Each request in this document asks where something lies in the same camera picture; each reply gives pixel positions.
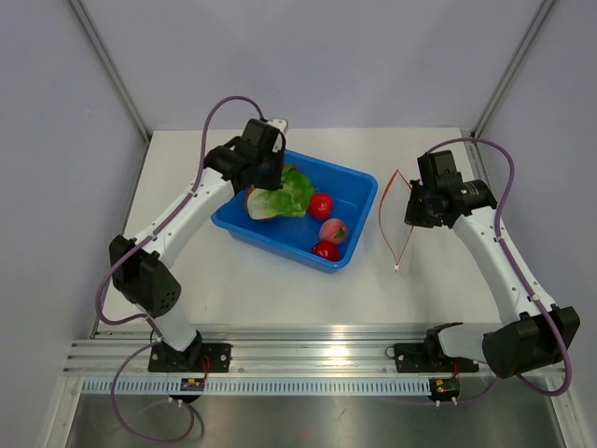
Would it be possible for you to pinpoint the clear zip bag orange zipper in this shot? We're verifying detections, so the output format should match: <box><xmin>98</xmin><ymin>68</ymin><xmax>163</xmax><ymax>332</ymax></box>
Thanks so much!
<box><xmin>378</xmin><ymin>169</ymin><xmax>414</xmax><ymax>278</ymax></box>

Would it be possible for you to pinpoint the green toy lettuce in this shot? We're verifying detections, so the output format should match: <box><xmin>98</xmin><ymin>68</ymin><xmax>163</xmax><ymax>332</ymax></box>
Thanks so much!
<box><xmin>244</xmin><ymin>163</ymin><xmax>315</xmax><ymax>221</ymax></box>

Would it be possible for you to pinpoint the red toy apple top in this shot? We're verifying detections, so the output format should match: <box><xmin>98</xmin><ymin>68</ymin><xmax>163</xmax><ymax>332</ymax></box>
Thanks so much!
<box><xmin>308</xmin><ymin>192</ymin><xmax>334</xmax><ymax>221</ymax></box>

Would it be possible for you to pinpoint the red toy apple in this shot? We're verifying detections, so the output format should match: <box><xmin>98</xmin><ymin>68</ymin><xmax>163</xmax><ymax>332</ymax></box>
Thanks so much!
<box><xmin>308</xmin><ymin>192</ymin><xmax>334</xmax><ymax>221</ymax></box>
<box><xmin>311</xmin><ymin>240</ymin><xmax>340</xmax><ymax>262</ymax></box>

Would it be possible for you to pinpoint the pink toy peach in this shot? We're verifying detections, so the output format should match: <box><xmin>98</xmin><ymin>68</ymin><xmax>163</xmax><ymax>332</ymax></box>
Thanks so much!
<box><xmin>319</xmin><ymin>218</ymin><xmax>348</xmax><ymax>245</ymax></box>

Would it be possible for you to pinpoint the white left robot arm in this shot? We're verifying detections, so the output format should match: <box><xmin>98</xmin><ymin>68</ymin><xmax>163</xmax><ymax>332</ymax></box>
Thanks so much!
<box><xmin>109</xmin><ymin>119</ymin><xmax>288</xmax><ymax>372</ymax></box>

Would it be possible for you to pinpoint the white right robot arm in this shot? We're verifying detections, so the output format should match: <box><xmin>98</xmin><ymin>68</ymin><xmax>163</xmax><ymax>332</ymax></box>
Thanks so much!
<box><xmin>405</xmin><ymin>180</ymin><xmax>580</xmax><ymax>380</ymax></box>

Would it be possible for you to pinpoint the blue plastic bin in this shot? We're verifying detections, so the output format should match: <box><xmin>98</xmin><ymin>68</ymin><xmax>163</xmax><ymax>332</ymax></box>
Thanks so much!
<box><xmin>211</xmin><ymin>150</ymin><xmax>378</xmax><ymax>273</ymax></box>

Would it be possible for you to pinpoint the red toy apple bottom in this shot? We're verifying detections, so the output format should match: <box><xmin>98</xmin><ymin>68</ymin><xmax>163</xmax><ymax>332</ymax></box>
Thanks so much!
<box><xmin>311</xmin><ymin>240</ymin><xmax>340</xmax><ymax>262</ymax></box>

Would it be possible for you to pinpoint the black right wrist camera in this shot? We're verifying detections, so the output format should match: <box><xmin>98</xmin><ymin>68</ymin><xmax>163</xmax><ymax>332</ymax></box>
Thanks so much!
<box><xmin>417</xmin><ymin>150</ymin><xmax>463</xmax><ymax>189</ymax></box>

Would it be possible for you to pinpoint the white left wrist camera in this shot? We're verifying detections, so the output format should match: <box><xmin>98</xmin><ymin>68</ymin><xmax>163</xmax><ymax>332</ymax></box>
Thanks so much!
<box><xmin>266</xmin><ymin>118</ymin><xmax>289</xmax><ymax>135</ymax></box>

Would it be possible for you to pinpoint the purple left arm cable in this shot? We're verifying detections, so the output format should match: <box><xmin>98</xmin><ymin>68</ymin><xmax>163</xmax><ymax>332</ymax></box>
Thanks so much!
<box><xmin>95</xmin><ymin>95</ymin><xmax>267</xmax><ymax>442</ymax></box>

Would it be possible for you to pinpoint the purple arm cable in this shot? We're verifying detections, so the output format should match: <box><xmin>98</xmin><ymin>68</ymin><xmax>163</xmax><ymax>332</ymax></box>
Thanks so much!
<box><xmin>426</xmin><ymin>137</ymin><xmax>575</xmax><ymax>412</ymax></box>
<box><xmin>95</xmin><ymin>95</ymin><xmax>267</xmax><ymax>442</ymax></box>

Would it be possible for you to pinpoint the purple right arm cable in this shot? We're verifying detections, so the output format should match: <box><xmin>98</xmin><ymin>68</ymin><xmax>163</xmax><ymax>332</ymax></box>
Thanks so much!
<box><xmin>426</xmin><ymin>137</ymin><xmax>575</xmax><ymax>412</ymax></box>

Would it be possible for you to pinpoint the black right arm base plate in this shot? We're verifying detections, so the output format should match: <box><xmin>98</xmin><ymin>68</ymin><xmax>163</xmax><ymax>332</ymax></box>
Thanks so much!
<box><xmin>384</xmin><ymin>343</ymin><xmax>479</xmax><ymax>376</ymax></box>

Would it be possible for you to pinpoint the aluminium table rail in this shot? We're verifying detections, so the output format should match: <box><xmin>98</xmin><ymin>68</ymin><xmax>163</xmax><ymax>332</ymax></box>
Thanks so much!
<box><xmin>62</xmin><ymin>324</ymin><xmax>519</xmax><ymax>379</ymax></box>

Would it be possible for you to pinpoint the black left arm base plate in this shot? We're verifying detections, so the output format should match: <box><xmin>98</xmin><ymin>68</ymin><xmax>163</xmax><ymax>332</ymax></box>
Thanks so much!
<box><xmin>147</xmin><ymin>343</ymin><xmax>232</xmax><ymax>373</ymax></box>

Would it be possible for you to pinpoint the white slotted cable duct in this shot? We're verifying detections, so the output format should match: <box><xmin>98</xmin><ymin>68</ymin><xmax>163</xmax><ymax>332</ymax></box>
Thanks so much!
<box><xmin>82</xmin><ymin>376</ymin><xmax>431</xmax><ymax>397</ymax></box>

